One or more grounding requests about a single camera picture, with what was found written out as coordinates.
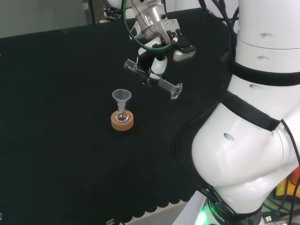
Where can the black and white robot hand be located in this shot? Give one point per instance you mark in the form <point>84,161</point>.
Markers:
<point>170,28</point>

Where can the clear glass graduated cylinder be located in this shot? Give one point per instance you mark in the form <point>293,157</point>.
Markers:
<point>174,91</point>

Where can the clear plastic funnel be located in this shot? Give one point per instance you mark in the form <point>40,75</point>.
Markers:
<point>121,95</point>

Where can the clear round-bottom flask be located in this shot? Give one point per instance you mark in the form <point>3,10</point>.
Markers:
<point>122,116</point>

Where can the black bench cloth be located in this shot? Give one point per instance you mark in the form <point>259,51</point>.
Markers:
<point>58,117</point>

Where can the white mounting plate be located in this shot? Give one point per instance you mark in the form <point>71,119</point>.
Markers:
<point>194,211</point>

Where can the yellow stop button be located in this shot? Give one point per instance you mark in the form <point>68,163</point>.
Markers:
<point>286,185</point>

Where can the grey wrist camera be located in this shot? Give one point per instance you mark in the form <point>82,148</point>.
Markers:
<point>184,55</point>

